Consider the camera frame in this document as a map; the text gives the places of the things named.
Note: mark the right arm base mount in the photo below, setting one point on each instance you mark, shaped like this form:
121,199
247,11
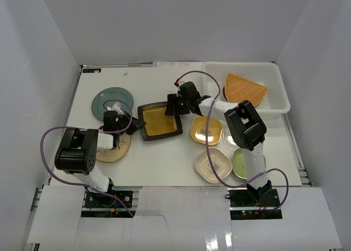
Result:
243,207

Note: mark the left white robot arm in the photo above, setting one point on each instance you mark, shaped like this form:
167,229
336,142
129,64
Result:
78,149

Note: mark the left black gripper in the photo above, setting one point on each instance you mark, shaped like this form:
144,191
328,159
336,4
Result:
130,121

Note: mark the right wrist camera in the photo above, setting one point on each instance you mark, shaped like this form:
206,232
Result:
178,83

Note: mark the yellow panda square dish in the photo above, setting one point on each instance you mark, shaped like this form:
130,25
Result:
198,130

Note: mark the floral patterned round plate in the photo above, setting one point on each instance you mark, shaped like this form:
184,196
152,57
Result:
223,94

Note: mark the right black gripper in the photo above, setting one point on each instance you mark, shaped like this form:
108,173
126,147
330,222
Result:
172,100

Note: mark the beige bird branch plate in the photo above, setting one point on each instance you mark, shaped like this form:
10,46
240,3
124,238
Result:
112,155

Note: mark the clear plastic dish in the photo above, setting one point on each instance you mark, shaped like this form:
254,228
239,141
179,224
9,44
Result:
228,138

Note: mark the cream panda square dish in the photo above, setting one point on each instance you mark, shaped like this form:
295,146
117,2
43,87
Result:
221,163

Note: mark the black square amber plate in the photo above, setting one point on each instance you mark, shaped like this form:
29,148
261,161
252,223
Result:
158,126

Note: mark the teal round plate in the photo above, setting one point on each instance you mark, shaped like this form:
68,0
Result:
110,95

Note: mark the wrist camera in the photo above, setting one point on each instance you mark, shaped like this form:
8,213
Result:
178,83
116,106

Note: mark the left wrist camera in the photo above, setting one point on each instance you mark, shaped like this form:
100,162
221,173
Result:
116,106

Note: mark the white plastic bin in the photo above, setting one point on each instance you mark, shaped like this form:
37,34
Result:
275,102

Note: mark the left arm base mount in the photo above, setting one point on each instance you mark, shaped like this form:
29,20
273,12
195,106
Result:
96,205

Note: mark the woven fan-shaped basket plate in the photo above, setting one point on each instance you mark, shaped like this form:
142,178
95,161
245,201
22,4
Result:
239,89

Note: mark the green panda square dish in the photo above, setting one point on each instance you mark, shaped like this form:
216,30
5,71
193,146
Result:
240,163

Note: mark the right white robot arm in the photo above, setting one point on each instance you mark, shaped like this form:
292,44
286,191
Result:
245,126

